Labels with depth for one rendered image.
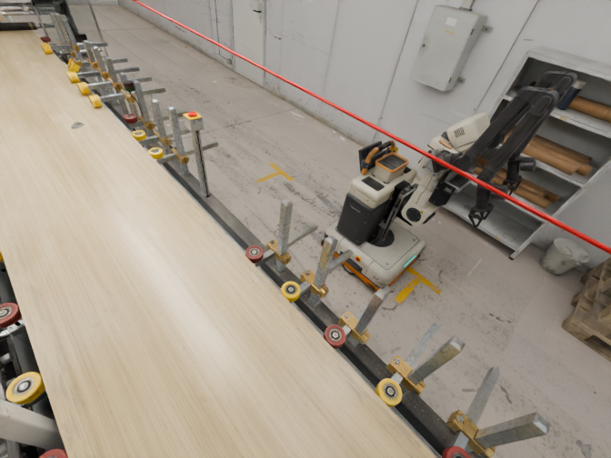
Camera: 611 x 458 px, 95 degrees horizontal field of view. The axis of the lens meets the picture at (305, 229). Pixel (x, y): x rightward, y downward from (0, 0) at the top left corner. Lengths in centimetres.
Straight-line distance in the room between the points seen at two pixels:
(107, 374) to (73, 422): 13
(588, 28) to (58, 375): 361
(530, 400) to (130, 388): 233
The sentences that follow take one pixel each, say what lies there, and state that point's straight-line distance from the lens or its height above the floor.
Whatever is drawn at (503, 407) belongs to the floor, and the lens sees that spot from 247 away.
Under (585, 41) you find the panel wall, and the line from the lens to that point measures 327.
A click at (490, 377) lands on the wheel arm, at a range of 139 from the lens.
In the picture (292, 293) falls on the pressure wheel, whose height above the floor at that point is 91.
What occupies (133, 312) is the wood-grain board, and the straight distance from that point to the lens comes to 122.
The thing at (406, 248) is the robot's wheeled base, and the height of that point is 28.
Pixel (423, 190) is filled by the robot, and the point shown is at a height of 90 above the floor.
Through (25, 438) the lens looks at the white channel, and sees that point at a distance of 118.
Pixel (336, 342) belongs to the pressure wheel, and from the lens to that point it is 111.
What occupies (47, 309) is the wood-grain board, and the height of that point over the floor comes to 90.
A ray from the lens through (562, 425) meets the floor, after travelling 268.
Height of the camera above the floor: 191
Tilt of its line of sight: 45 degrees down
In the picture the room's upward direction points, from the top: 10 degrees clockwise
